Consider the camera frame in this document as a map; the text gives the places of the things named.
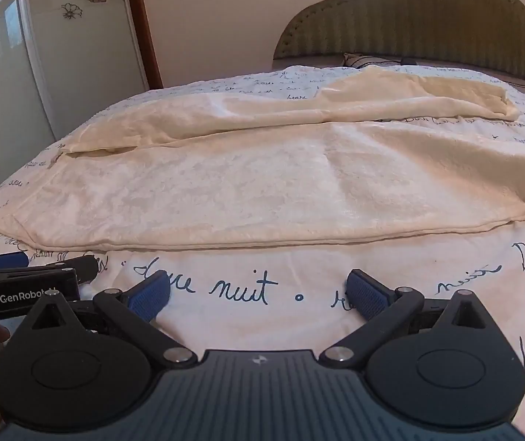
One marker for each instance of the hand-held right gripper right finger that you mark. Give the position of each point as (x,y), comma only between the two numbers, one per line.
(368,295)

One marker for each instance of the black charger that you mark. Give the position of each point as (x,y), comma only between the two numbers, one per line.
(408,60)

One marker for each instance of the cream pants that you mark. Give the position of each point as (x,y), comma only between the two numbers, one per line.
(244,183)

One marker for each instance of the brown wooden door frame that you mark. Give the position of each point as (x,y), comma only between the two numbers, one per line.
(145,32)

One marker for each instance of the white script print blanket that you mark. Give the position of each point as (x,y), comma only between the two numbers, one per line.
(262,326)

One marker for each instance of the flower print glass door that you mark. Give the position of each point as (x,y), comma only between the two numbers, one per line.
(60,78)

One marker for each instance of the green upholstered headboard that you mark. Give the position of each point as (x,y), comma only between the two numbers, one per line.
(409,14)

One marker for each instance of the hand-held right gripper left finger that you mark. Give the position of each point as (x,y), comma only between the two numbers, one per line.
(150,298)

